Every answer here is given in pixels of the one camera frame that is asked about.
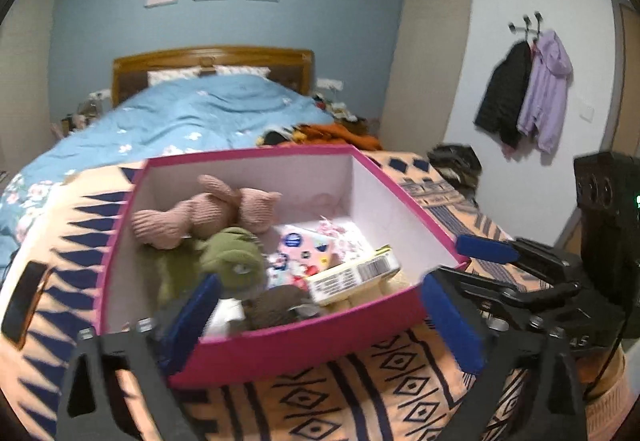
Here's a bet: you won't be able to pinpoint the blue floral duvet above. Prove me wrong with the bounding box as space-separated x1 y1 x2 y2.
0 74 336 267

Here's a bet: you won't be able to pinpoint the black wall coat hooks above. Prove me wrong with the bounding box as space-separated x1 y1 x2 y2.
507 11 545 42

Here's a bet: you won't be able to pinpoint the pink knitted bunny plush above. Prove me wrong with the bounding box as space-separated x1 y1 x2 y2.
131 174 282 249

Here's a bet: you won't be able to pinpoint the orange cloth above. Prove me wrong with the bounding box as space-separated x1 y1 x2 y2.
257 122 383 152

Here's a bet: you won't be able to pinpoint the cream teddy bear plush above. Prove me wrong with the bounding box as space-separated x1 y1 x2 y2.
325 278 416 317

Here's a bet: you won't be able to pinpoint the pink cardboard box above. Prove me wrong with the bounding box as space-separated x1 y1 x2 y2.
97 144 471 389

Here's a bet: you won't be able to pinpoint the green frog plush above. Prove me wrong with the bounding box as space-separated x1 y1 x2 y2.
155 227 268 317

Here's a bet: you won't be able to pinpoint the orange patterned blanket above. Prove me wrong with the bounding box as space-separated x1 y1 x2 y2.
0 148 626 441

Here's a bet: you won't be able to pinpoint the pink organza bag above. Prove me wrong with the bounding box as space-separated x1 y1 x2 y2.
310 216 376 267

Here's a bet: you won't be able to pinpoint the black jacket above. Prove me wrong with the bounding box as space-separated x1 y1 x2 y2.
474 40 533 149

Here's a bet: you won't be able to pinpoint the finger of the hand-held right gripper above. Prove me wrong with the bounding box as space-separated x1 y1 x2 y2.
455 233 583 287
432 266 583 317

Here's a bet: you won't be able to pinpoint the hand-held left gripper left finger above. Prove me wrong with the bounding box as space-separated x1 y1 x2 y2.
55 273 223 441

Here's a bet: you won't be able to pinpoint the cream cardboard packet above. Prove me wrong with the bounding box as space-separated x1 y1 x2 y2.
305 246 402 306

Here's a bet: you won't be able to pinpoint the wooden door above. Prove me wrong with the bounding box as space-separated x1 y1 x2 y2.
555 0 640 247

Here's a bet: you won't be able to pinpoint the nightstand clutter with cables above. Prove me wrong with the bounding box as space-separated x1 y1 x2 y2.
312 91 381 134

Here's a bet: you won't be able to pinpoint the brown knitted plush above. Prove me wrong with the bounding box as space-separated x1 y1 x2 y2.
202 284 321 337

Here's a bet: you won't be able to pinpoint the white dotted pillow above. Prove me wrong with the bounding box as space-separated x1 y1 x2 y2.
214 64 272 79
147 68 206 87

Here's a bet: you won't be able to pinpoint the purple jacket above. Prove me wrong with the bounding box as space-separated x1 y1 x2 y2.
516 28 574 156

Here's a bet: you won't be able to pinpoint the black smartphone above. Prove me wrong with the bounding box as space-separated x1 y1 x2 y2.
1 261 48 347

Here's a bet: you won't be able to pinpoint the nightstand clutter with bottles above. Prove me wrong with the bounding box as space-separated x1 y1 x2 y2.
50 96 113 139

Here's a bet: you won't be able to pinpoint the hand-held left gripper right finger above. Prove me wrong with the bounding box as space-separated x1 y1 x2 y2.
419 271 588 441

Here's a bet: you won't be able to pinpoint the floral tissue pack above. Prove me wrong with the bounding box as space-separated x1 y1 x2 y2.
265 223 346 289

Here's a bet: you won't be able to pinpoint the wooden bed headboard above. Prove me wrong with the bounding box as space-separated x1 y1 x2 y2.
111 46 316 109

